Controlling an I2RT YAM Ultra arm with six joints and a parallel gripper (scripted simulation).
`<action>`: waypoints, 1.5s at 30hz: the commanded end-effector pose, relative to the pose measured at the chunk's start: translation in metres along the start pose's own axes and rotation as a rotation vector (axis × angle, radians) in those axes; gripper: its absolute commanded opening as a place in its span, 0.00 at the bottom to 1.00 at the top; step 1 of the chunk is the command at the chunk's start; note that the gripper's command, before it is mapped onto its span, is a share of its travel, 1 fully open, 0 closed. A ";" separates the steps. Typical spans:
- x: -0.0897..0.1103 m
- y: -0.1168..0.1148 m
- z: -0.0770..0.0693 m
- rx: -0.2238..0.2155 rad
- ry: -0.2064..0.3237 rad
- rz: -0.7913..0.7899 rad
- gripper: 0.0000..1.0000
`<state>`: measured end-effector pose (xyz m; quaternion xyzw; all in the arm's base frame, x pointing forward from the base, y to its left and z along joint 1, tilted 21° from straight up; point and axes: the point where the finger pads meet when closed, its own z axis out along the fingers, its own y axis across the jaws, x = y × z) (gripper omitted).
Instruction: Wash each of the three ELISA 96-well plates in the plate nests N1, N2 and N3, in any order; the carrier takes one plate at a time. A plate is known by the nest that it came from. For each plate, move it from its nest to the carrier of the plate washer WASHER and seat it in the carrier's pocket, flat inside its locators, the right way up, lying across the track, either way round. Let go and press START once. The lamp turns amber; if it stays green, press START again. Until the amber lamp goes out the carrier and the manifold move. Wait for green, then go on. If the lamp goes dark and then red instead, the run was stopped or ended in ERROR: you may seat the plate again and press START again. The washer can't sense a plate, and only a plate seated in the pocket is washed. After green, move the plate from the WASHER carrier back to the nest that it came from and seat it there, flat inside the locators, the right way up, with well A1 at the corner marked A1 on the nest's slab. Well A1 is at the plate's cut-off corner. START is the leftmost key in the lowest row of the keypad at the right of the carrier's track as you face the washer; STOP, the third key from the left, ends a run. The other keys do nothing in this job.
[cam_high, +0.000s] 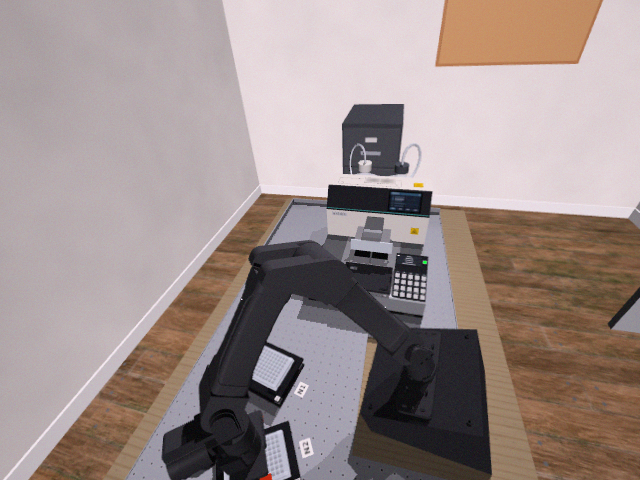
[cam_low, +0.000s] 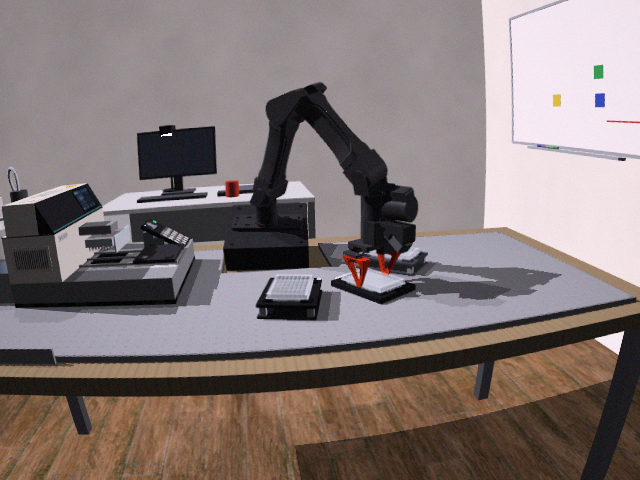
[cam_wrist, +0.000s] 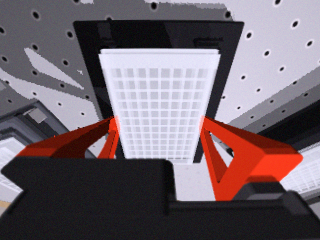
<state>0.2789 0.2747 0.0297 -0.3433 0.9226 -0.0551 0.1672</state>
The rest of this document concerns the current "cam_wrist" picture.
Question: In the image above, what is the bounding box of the white well plate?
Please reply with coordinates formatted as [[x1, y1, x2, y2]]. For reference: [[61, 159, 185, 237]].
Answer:
[[0, 137, 26, 193], [280, 142, 320, 194], [99, 48, 220, 164]]

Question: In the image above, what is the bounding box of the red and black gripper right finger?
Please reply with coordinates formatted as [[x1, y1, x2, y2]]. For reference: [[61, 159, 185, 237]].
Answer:
[[200, 116, 303, 201]]

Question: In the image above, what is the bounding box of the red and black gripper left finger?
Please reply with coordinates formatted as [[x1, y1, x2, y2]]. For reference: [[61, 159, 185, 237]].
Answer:
[[16, 116, 119, 158]]

